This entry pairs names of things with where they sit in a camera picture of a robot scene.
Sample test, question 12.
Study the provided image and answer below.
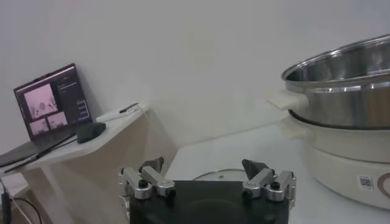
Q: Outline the black mouse cable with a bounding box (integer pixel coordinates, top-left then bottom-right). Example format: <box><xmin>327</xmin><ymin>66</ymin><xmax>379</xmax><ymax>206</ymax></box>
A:
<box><xmin>3</xmin><ymin>133</ymin><xmax>79</xmax><ymax>174</ymax></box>

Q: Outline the white side table with mouse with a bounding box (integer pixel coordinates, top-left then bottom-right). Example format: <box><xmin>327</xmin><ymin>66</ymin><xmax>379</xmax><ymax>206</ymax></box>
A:
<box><xmin>0</xmin><ymin>103</ymin><xmax>178</xmax><ymax>224</ymax></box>

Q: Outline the black computer mouse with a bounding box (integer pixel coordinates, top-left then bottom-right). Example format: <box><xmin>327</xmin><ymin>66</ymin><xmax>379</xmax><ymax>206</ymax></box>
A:
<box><xmin>76</xmin><ymin>122</ymin><xmax>107</xmax><ymax>144</ymax></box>

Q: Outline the black white smartphone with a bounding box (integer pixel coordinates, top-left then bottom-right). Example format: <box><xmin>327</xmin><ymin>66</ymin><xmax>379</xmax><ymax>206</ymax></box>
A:
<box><xmin>119</xmin><ymin>102</ymin><xmax>140</xmax><ymax>114</ymax></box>

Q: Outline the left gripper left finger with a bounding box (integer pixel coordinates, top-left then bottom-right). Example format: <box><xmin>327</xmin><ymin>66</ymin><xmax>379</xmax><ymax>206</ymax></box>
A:
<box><xmin>118</xmin><ymin>157</ymin><xmax>177</xmax><ymax>200</ymax></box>

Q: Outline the cream electric cooker pot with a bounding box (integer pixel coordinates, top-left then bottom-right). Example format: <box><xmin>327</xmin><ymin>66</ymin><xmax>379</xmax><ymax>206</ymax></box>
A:
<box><xmin>278</xmin><ymin>114</ymin><xmax>390</xmax><ymax>211</ymax></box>

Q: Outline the flat white box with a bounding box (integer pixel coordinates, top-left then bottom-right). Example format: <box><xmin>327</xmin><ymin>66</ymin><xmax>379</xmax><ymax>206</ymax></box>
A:
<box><xmin>96</xmin><ymin>103</ymin><xmax>150</xmax><ymax>123</ymax></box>

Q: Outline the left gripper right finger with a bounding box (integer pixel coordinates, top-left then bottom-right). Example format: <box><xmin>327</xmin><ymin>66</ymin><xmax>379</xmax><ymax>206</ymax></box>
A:
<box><xmin>241</xmin><ymin>158</ymin><xmax>297</xmax><ymax>208</ymax></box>

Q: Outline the glass lid with cream handle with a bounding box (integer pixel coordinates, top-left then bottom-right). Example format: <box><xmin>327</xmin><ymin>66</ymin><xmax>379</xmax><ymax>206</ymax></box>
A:
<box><xmin>191</xmin><ymin>169</ymin><xmax>248</xmax><ymax>182</ymax></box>

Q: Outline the stainless steel steamer basket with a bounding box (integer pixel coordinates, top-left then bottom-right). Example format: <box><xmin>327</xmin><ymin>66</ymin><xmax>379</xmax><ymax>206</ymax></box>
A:
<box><xmin>267</xmin><ymin>33</ymin><xmax>390</xmax><ymax>130</ymax></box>

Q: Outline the laptop beside black mouse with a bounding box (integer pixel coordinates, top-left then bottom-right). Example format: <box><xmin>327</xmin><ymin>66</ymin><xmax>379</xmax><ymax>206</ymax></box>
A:
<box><xmin>0</xmin><ymin>63</ymin><xmax>93</xmax><ymax>169</ymax></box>

